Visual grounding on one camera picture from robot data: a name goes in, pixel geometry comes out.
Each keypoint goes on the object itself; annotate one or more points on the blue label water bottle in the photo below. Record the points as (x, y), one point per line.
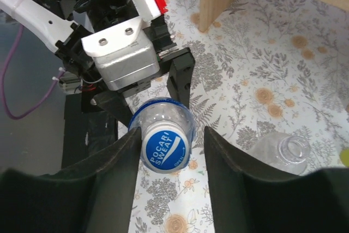
(164, 109)

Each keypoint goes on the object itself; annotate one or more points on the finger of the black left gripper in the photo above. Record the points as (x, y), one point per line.
(180, 66)
(115, 104)

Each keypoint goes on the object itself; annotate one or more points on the floral table mat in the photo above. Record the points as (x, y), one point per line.
(262, 66)

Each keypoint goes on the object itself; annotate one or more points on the blue white bottle cap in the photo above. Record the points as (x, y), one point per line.
(165, 147)

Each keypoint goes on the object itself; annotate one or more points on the clear plastic bottle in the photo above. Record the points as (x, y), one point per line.
(283, 151)

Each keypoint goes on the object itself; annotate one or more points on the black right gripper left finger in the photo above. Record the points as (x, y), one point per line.
(93, 195)

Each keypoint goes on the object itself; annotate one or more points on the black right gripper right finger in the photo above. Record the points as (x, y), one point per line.
(248, 195)

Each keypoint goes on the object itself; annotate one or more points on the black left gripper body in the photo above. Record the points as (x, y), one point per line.
(76, 61)

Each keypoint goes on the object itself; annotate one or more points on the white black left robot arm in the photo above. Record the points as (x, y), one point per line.
(50, 21)

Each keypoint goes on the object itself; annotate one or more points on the yellow glue bottle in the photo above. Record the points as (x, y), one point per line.
(344, 157)

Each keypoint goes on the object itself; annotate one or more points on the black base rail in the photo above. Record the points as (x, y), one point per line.
(85, 133)

